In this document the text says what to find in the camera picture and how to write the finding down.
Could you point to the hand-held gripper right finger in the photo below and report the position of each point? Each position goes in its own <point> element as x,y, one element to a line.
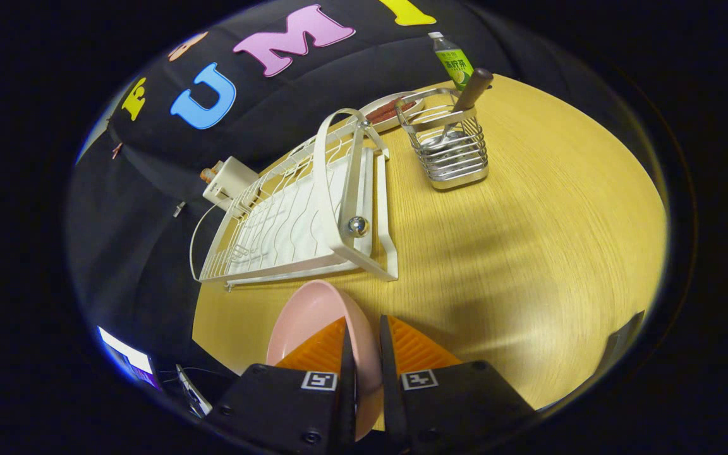
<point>459,404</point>

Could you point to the white plate with sausages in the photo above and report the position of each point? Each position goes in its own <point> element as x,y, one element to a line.
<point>376,123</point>

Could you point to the green-label drink bottle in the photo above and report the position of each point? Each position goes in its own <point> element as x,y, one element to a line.
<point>455,63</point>

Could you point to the red sausage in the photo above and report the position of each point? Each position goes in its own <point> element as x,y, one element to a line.
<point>392,115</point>
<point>384,109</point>

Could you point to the grey clip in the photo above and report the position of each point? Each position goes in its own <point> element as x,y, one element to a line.
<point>179,209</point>

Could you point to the lit screen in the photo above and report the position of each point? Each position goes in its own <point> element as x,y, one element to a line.
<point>127,357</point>

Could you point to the brown bread slice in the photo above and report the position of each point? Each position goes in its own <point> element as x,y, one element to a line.
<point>206,175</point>
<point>215,167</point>

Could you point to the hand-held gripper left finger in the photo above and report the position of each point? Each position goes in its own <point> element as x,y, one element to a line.
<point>275,404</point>

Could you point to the pink clip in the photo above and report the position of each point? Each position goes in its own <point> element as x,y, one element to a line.
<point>117,150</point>

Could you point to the pink plate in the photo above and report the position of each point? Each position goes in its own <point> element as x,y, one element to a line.
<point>313,316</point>

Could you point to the black backdrop cloth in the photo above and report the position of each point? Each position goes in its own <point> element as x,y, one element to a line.
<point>149,177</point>

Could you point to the white toaster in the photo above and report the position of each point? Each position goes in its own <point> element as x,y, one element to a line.
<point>232,180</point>

